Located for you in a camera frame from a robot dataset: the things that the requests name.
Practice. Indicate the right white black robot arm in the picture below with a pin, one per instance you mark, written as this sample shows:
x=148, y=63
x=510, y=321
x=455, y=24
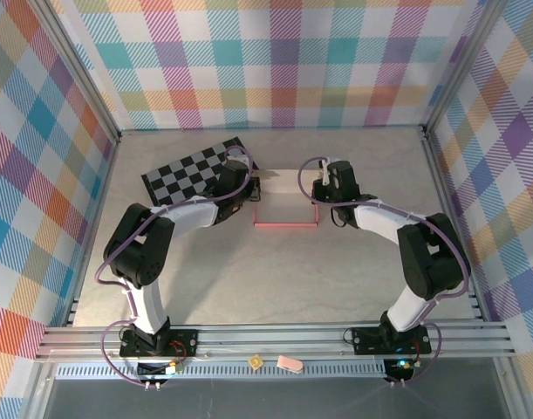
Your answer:
x=379, y=216

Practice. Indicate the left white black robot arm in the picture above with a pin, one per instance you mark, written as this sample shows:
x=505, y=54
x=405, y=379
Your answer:
x=187, y=216

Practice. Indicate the black grey checkerboard plate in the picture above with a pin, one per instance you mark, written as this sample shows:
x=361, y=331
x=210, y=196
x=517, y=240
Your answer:
x=192, y=168

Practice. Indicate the small yellow tag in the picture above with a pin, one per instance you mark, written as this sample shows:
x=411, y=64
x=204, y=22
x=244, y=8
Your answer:
x=255, y=362

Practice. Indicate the pink white eraser block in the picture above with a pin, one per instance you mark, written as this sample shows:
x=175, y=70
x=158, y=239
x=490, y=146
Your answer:
x=289, y=363

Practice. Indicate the black electronics board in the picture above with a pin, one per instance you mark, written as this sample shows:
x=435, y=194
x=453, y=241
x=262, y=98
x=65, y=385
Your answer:
x=152, y=370
x=399, y=371

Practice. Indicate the aluminium side rail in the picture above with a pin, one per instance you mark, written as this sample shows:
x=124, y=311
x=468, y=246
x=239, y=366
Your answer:
x=445, y=196
x=99, y=196

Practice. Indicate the long aluminium base rail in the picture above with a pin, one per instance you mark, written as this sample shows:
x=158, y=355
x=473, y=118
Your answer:
x=270, y=340

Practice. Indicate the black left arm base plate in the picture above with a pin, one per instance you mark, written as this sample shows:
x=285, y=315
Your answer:
x=189, y=336

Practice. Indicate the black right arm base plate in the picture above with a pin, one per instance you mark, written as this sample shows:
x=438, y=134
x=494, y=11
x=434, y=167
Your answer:
x=366, y=342

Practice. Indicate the short aluminium frame post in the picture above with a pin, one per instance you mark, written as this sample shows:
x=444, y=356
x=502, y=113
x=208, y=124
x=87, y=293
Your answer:
x=43, y=393
x=510, y=388

